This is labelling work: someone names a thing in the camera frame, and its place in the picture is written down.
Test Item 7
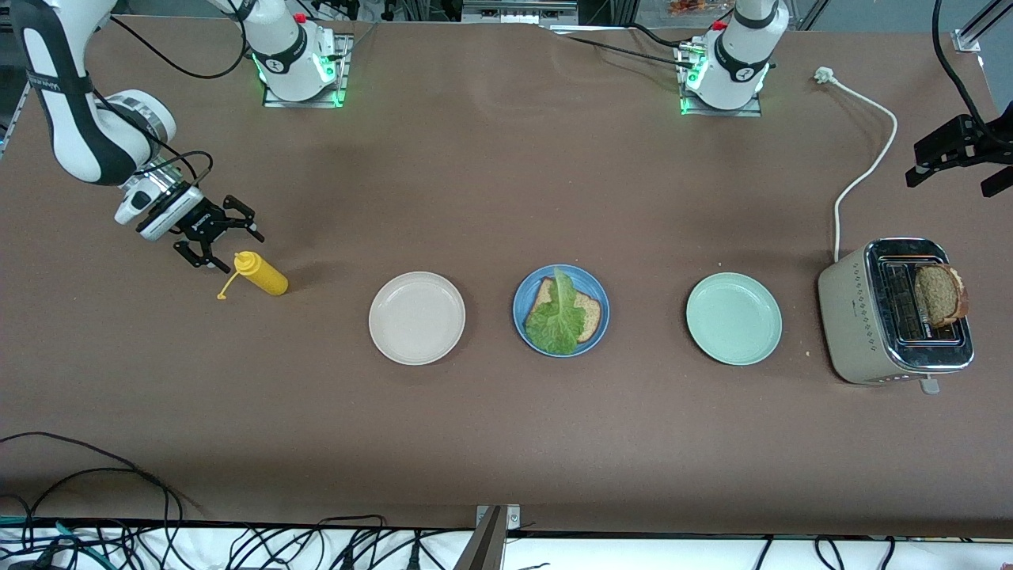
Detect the blue plate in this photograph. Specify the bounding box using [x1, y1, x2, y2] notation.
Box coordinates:
[512, 264, 611, 359]

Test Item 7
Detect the long black floor cable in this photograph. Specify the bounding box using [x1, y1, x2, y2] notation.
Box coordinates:
[0, 431, 200, 511]

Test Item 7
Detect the teal cable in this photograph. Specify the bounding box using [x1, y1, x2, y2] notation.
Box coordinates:
[0, 515, 108, 570]

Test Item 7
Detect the beige chrome toaster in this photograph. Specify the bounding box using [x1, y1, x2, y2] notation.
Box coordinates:
[818, 237, 976, 395]

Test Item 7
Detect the green lettuce leaf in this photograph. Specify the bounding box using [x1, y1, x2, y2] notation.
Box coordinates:
[525, 268, 588, 356]

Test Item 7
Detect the gray metal box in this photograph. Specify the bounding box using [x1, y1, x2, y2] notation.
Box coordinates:
[461, 0, 579, 26]

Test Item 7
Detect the aluminium table rail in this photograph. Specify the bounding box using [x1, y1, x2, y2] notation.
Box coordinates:
[0, 75, 32, 159]

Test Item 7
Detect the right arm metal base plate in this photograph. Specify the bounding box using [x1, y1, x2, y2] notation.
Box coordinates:
[263, 32, 355, 108]

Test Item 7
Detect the aluminium frame post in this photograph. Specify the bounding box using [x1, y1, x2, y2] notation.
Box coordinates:
[954, 0, 1013, 54]

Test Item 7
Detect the beige plate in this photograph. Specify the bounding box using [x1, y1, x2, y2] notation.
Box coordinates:
[368, 272, 467, 367]

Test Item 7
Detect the brown toast bread slice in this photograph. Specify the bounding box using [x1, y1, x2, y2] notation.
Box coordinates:
[915, 264, 969, 329]
[532, 277, 603, 344]

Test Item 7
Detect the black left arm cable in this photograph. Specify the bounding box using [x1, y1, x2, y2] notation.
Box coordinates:
[931, 0, 1013, 143]

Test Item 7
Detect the white toaster power cable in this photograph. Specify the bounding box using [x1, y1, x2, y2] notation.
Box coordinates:
[815, 67, 899, 264]

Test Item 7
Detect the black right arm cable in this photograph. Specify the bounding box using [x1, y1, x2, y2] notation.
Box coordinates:
[93, 0, 251, 184]

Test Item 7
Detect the silver metal bracket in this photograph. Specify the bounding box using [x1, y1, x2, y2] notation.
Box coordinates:
[476, 504, 522, 530]

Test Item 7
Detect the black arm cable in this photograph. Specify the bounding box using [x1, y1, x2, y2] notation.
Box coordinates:
[931, 0, 1013, 143]
[93, 0, 251, 184]

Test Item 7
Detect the gray metal bar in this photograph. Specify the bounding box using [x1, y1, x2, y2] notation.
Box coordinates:
[453, 507, 507, 570]

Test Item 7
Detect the yellow squeeze bottle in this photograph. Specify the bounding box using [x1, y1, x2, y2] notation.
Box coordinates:
[216, 251, 290, 302]

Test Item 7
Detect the black base cable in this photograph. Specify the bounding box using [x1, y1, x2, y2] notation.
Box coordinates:
[563, 36, 697, 69]
[621, 22, 689, 50]

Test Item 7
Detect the green plate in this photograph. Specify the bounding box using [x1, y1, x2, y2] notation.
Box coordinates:
[685, 272, 783, 367]

